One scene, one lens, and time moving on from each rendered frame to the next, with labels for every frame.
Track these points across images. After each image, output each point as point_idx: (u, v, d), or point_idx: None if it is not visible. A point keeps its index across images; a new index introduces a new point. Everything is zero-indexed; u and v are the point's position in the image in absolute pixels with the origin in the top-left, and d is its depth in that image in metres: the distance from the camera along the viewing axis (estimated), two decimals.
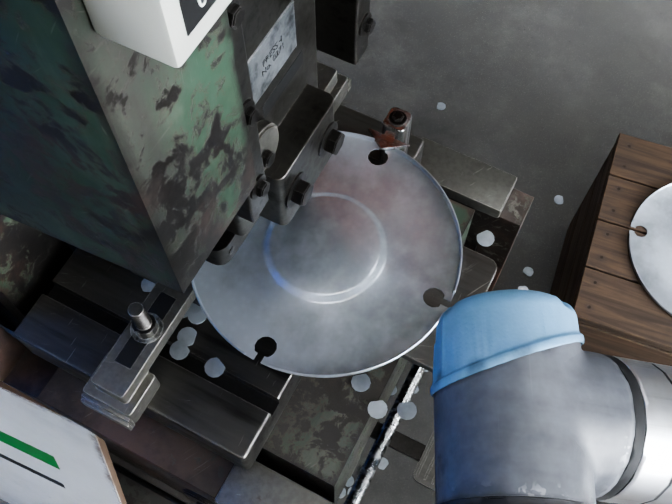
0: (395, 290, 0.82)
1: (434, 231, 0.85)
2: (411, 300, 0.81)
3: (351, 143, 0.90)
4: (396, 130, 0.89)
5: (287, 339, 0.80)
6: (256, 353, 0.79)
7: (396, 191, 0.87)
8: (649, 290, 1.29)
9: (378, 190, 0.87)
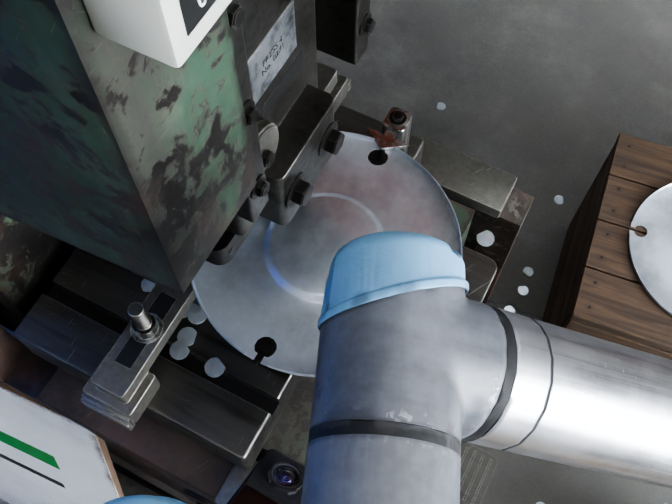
0: None
1: (434, 231, 0.85)
2: None
3: (351, 143, 0.90)
4: (396, 130, 0.89)
5: (287, 339, 0.80)
6: (256, 353, 0.79)
7: (396, 191, 0.87)
8: (649, 290, 1.29)
9: (378, 190, 0.87)
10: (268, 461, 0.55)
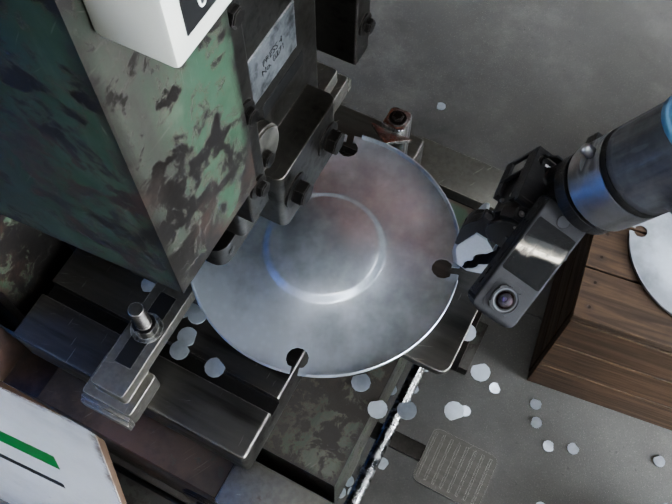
0: (404, 271, 0.83)
1: (423, 206, 0.86)
2: (422, 277, 0.83)
3: None
4: (396, 130, 0.89)
5: (316, 345, 0.79)
6: (290, 367, 0.78)
7: (375, 177, 0.88)
8: (649, 290, 1.29)
9: (358, 180, 0.88)
10: (516, 314, 0.68)
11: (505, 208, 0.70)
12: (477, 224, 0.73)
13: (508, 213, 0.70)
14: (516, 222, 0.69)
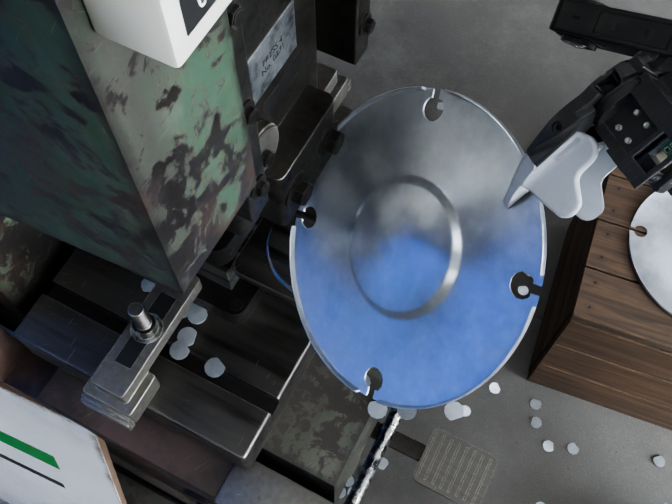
0: (479, 286, 0.66)
1: None
2: (497, 296, 0.65)
3: (404, 101, 0.73)
4: None
5: (389, 368, 0.73)
6: (367, 388, 0.74)
7: (459, 149, 0.68)
8: (649, 290, 1.29)
9: (441, 155, 0.69)
10: (576, 1, 0.60)
11: None
12: None
13: None
14: None
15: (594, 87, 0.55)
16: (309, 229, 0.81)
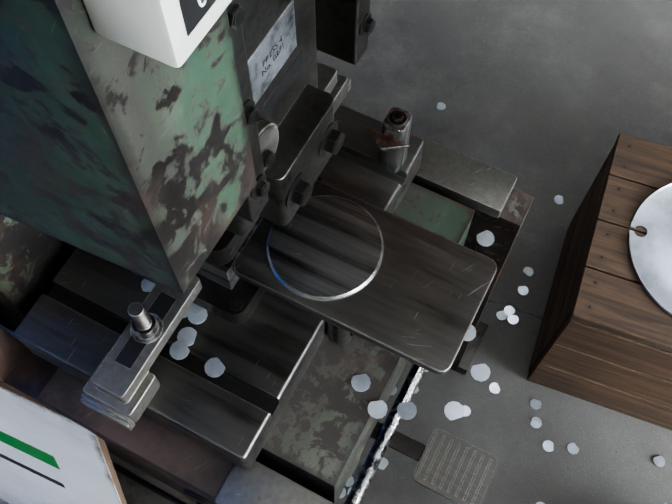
0: None
1: None
2: None
3: None
4: (396, 130, 0.89)
5: None
6: None
7: None
8: (649, 290, 1.29)
9: None
10: None
11: None
12: None
13: None
14: None
15: None
16: None
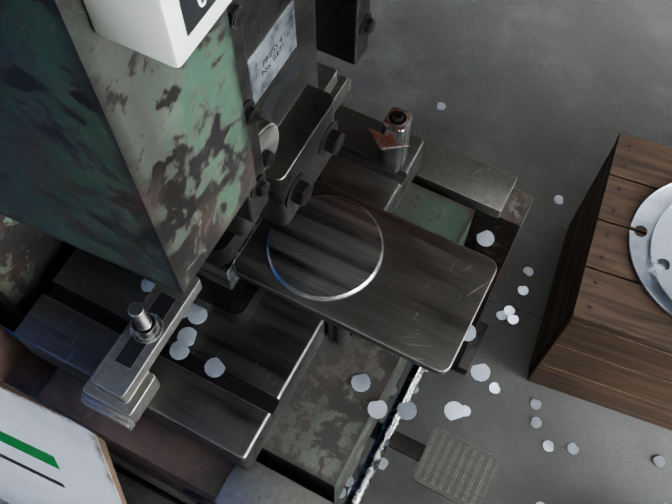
0: None
1: None
2: None
3: None
4: (396, 130, 0.89)
5: None
6: (655, 262, 1.29)
7: None
8: (649, 290, 1.29)
9: None
10: None
11: None
12: None
13: None
14: None
15: None
16: None
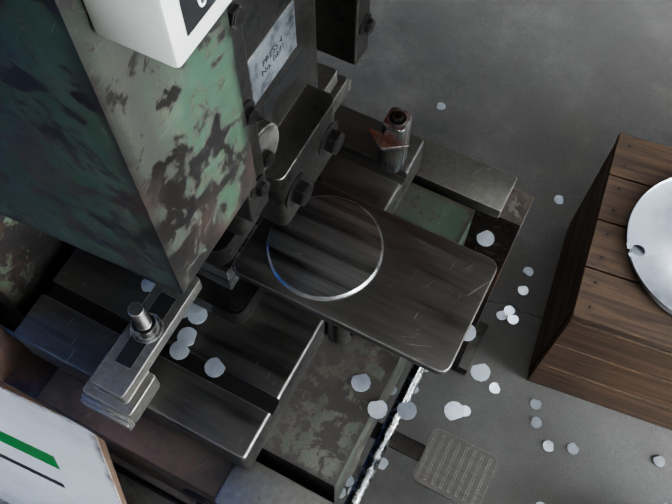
0: None
1: None
2: None
3: None
4: (396, 130, 0.89)
5: (650, 258, 1.30)
6: (631, 247, 1.31)
7: None
8: None
9: None
10: None
11: None
12: None
13: None
14: None
15: None
16: None
